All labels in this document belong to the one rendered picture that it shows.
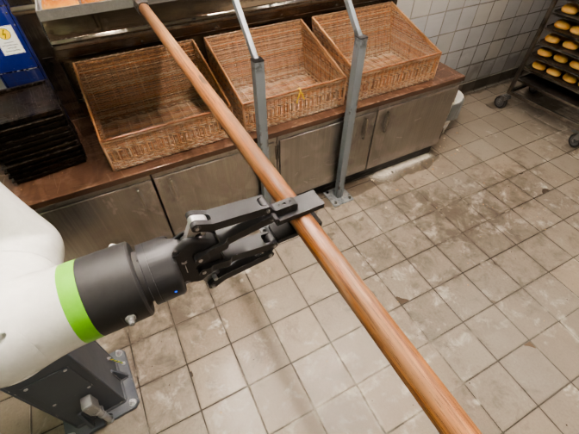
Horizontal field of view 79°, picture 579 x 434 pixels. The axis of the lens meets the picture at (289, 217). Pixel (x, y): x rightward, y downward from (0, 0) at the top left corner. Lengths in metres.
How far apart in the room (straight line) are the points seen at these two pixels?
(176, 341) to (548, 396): 1.58
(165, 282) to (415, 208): 1.96
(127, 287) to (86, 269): 0.05
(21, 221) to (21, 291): 0.12
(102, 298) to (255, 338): 1.32
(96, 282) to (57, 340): 0.07
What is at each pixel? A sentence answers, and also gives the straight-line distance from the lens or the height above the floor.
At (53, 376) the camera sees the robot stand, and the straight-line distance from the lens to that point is 1.36.
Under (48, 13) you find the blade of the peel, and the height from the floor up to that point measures 1.19.
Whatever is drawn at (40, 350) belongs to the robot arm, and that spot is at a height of 1.21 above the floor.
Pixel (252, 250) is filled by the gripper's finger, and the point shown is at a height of 1.18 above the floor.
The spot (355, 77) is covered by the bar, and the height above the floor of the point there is 0.79.
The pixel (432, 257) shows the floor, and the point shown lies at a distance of 2.04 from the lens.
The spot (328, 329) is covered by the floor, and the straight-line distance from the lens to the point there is 1.70.
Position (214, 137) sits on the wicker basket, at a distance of 1.66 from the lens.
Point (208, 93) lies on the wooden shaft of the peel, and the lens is 0.72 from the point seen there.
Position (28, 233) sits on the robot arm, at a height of 1.22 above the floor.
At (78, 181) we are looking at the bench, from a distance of 1.67.
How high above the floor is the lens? 1.55
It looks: 48 degrees down
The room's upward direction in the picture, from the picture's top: straight up
